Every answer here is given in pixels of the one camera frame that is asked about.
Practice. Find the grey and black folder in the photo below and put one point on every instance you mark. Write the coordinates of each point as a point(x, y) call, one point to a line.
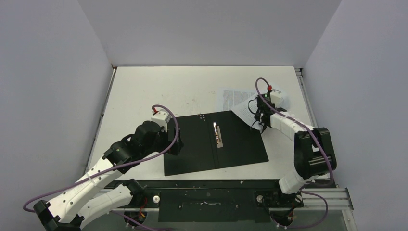
point(214, 141)

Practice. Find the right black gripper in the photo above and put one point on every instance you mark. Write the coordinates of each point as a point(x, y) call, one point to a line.
point(261, 113)

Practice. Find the printed paper sheet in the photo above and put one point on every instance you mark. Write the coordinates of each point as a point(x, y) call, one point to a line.
point(227, 98)
point(242, 112)

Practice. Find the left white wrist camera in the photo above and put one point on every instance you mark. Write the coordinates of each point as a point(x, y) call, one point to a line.
point(161, 118)

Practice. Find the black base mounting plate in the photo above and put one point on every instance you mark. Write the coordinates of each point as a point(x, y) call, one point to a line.
point(216, 200)

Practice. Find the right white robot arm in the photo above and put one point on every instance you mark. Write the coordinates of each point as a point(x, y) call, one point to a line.
point(313, 150)

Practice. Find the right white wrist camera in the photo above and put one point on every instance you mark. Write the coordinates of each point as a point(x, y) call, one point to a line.
point(277, 98)

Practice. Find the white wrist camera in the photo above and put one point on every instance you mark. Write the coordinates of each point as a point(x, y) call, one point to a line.
point(161, 118)
point(277, 98)

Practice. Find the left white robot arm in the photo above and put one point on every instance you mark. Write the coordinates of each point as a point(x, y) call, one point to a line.
point(78, 206)

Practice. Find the aluminium frame rail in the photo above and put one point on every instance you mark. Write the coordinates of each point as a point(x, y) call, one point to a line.
point(305, 209)

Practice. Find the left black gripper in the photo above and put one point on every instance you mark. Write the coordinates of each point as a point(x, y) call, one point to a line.
point(175, 148)

